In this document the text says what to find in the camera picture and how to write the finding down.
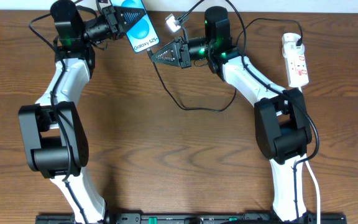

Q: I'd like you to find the white power strip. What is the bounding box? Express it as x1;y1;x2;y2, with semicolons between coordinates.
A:
282;33;309;88

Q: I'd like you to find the black camera cable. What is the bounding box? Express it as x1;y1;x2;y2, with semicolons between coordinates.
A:
178;0;320;224
28;0;111;224

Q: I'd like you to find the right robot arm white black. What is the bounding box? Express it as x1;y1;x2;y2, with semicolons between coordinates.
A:
148;6;318;223

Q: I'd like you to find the black right camera cable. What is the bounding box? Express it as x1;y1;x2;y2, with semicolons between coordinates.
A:
178;0;320;224

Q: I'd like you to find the blue Galaxy smartphone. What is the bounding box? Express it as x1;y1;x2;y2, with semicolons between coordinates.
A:
110;0;160;53

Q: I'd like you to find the black USB charging cable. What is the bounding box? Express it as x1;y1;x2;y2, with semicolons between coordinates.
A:
147;17;303;113

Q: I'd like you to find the black left camera cable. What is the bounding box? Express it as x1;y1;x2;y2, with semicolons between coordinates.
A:
28;0;111;224

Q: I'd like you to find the white power strip cord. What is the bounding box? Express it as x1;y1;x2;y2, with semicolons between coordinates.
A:
297;86;321;224

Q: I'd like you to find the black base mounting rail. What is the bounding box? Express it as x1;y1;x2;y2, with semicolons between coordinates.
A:
35;212;347;224

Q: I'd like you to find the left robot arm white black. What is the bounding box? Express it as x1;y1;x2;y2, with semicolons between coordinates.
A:
18;0;147;223

